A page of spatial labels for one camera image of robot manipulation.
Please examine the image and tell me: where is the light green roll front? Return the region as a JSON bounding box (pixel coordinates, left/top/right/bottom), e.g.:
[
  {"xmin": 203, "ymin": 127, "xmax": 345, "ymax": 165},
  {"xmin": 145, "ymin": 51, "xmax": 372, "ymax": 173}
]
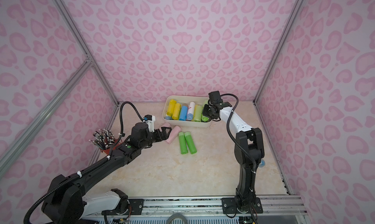
[{"xmin": 194, "ymin": 105, "xmax": 203, "ymax": 122}]

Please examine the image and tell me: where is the light green roll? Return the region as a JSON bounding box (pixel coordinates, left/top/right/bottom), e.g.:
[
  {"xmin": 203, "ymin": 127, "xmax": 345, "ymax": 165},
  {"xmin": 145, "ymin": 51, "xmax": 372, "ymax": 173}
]
[
  {"xmin": 201, "ymin": 115, "xmax": 210, "ymax": 122},
  {"xmin": 194, "ymin": 105, "xmax": 203, "ymax": 122}
]

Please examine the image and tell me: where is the white roll with blue end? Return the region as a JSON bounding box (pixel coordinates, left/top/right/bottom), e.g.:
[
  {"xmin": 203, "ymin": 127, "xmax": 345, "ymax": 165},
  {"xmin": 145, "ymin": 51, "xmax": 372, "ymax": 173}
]
[{"xmin": 187, "ymin": 102, "xmax": 195, "ymax": 121}]

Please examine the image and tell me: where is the blue trash bag roll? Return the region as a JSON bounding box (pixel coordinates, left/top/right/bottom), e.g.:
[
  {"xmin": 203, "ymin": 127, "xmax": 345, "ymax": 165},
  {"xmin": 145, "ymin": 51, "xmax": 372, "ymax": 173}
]
[{"xmin": 179, "ymin": 104, "xmax": 188, "ymax": 121}]

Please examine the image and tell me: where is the yellow trash bag roll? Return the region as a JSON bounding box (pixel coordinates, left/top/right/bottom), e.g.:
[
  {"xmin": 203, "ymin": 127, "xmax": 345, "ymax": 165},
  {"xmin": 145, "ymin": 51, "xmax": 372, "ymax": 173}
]
[
  {"xmin": 172, "ymin": 103, "xmax": 182, "ymax": 120},
  {"xmin": 166, "ymin": 99, "xmax": 177, "ymax": 117}
]

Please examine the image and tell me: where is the large yellow roll front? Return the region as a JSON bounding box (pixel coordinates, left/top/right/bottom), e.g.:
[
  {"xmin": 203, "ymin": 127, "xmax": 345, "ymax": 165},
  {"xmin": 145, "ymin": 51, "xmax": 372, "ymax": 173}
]
[{"xmin": 192, "ymin": 104, "xmax": 197, "ymax": 121}]

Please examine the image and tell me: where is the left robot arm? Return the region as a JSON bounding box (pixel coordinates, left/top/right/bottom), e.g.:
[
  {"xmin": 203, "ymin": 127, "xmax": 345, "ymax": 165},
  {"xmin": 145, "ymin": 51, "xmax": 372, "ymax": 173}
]
[{"xmin": 42, "ymin": 122, "xmax": 172, "ymax": 224}]

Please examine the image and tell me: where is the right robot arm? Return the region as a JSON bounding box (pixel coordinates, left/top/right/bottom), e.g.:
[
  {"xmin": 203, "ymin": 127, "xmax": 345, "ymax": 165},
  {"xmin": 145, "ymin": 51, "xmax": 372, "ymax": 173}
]
[{"xmin": 203, "ymin": 100, "xmax": 265, "ymax": 214}]

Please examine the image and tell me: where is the pink trash bag roll left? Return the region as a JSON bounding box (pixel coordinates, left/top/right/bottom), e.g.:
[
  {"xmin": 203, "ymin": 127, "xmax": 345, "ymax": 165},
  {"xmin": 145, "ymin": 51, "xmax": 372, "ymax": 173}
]
[{"xmin": 161, "ymin": 122, "xmax": 171, "ymax": 129}]

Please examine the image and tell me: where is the pink trash bag roll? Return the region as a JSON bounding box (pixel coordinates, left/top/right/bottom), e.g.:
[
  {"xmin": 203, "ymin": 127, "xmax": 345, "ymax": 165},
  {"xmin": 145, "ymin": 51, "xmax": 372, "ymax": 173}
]
[
  {"xmin": 166, "ymin": 126, "xmax": 182, "ymax": 144},
  {"xmin": 161, "ymin": 122, "xmax": 171, "ymax": 129}
]

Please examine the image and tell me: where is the pink trash bag roll right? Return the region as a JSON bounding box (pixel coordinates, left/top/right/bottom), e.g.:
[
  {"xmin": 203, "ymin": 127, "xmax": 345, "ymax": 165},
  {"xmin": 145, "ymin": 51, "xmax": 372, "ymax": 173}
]
[{"xmin": 166, "ymin": 126, "xmax": 182, "ymax": 144}]

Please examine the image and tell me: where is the green trash bag roll left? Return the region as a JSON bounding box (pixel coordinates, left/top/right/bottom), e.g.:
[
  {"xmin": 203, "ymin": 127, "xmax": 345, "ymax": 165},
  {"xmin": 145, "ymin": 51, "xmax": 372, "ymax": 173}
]
[{"xmin": 178, "ymin": 132, "xmax": 188, "ymax": 155}]

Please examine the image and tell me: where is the green trash bag roll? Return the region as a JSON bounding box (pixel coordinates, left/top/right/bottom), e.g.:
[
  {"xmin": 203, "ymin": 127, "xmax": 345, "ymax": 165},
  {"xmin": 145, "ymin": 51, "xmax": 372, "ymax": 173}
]
[
  {"xmin": 184, "ymin": 132, "xmax": 197, "ymax": 154},
  {"xmin": 178, "ymin": 132, "xmax": 188, "ymax": 155}
]

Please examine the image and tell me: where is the green trash bag roll right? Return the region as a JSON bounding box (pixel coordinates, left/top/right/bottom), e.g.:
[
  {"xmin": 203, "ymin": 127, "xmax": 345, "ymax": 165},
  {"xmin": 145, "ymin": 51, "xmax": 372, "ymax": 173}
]
[{"xmin": 184, "ymin": 132, "xmax": 197, "ymax": 154}]

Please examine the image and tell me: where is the red pen holder cup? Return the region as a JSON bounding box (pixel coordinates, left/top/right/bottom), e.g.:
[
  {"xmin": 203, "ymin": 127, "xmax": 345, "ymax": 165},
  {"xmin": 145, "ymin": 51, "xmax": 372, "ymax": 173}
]
[{"xmin": 102, "ymin": 140, "xmax": 121, "ymax": 154}]

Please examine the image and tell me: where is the bundle of pens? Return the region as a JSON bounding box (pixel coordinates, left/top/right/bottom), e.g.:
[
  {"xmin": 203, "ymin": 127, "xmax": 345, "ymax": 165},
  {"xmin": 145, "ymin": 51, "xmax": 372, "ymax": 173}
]
[{"xmin": 89, "ymin": 129, "xmax": 116, "ymax": 150}]

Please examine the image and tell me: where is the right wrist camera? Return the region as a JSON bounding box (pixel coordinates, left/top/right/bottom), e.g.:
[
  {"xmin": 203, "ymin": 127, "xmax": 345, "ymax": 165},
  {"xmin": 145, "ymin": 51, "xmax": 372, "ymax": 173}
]
[{"xmin": 209, "ymin": 91, "xmax": 223, "ymax": 105}]

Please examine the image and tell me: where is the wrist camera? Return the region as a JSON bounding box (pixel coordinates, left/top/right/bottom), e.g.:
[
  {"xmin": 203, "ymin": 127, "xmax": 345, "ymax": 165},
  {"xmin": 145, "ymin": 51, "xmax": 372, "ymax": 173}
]
[
  {"xmin": 143, "ymin": 115, "xmax": 156, "ymax": 133},
  {"xmin": 209, "ymin": 91, "xmax": 223, "ymax": 105}
]

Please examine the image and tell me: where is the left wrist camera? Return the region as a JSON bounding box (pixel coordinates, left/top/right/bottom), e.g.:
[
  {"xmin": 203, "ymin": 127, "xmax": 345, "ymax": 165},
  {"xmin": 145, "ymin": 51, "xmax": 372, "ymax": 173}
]
[{"xmin": 143, "ymin": 115, "xmax": 156, "ymax": 133}]

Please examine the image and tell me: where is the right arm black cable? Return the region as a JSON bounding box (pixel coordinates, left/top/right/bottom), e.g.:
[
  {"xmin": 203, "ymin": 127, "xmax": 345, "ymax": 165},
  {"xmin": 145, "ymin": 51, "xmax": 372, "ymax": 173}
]
[{"xmin": 216, "ymin": 93, "xmax": 261, "ymax": 178}]

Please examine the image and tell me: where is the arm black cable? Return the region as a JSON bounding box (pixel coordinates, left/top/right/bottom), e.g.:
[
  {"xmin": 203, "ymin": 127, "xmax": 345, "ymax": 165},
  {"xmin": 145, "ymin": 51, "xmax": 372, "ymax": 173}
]
[
  {"xmin": 23, "ymin": 101, "xmax": 146, "ymax": 224},
  {"xmin": 216, "ymin": 93, "xmax": 261, "ymax": 178}
]

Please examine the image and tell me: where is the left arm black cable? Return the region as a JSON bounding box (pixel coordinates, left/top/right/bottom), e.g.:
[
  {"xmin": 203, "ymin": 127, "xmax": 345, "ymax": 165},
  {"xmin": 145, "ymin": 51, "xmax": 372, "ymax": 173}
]
[{"xmin": 23, "ymin": 101, "xmax": 146, "ymax": 224}]

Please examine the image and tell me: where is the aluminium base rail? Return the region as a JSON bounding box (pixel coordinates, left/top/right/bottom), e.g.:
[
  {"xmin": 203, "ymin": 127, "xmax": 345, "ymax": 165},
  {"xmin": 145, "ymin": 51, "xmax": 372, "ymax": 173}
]
[{"xmin": 62, "ymin": 196, "xmax": 308, "ymax": 224}]

